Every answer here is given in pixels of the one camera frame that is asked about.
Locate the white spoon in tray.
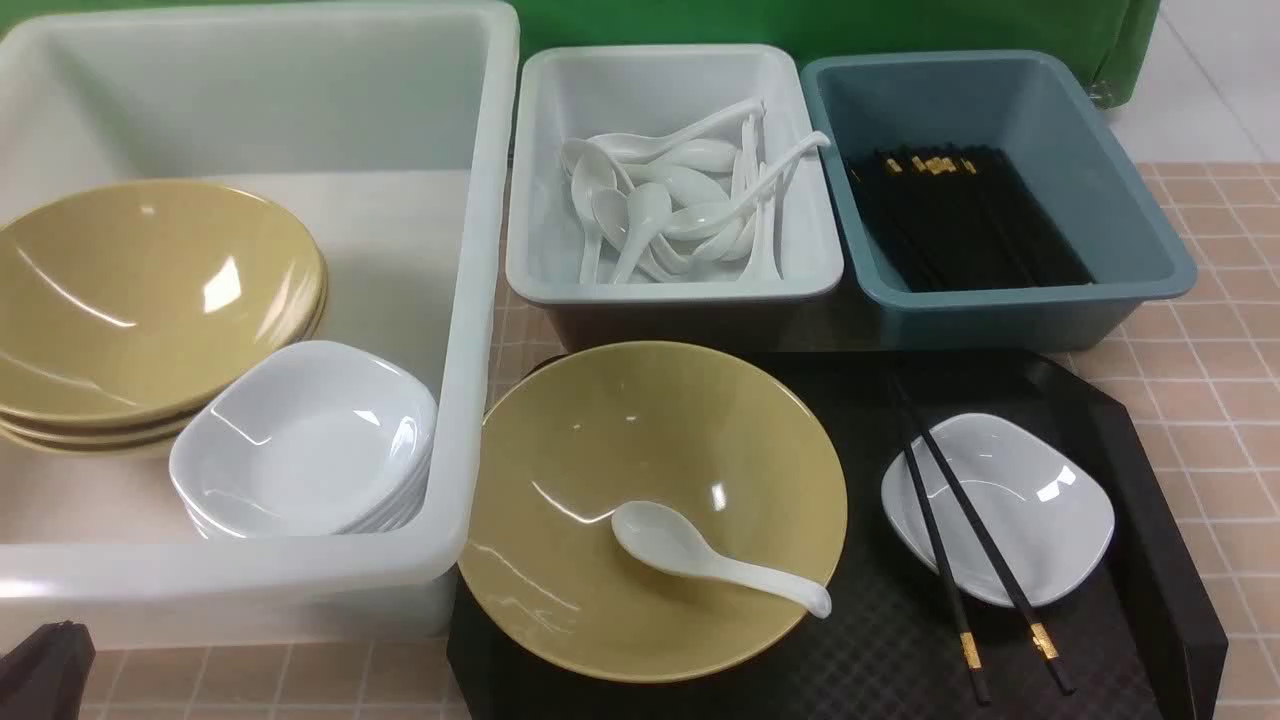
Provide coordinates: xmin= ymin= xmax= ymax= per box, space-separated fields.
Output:
xmin=591 ymin=183 xmax=675 ymax=284

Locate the stack of yellow bowls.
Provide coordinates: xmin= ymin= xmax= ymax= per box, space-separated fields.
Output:
xmin=1 ymin=179 xmax=328 ymax=456

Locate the black serving tray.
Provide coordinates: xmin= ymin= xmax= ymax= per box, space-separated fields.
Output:
xmin=445 ymin=350 xmax=1229 ymax=719

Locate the blue-grey chopstick tray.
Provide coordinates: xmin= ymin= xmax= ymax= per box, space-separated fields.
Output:
xmin=801 ymin=50 xmax=1197 ymax=354

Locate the black chopstick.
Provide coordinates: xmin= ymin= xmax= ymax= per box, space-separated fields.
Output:
xmin=884 ymin=372 xmax=992 ymax=707
xmin=892 ymin=372 xmax=1076 ymax=696

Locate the white spoon long handle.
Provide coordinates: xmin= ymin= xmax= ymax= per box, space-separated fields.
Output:
xmin=660 ymin=131 xmax=831 ymax=241

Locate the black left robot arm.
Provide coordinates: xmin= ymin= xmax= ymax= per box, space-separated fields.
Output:
xmin=1 ymin=621 xmax=96 ymax=719

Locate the large translucent white bin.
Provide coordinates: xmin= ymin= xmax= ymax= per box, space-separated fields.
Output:
xmin=3 ymin=1 xmax=518 ymax=650

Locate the pile of black chopsticks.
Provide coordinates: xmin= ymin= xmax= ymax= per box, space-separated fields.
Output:
xmin=844 ymin=143 xmax=1094 ymax=293

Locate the white spoon upper tray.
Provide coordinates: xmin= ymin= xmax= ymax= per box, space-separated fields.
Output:
xmin=588 ymin=96 xmax=764 ymax=163

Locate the yellow noodle bowl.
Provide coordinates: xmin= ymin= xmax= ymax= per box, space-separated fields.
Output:
xmin=458 ymin=341 xmax=849 ymax=684

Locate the white square sauce dish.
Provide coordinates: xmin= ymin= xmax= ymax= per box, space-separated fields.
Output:
xmin=911 ymin=413 xmax=1115 ymax=609

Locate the stack of white dishes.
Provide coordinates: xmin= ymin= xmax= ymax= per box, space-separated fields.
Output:
xmin=169 ymin=340 xmax=438 ymax=541

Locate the white ceramic soup spoon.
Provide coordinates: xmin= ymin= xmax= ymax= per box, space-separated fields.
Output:
xmin=611 ymin=501 xmax=833 ymax=619

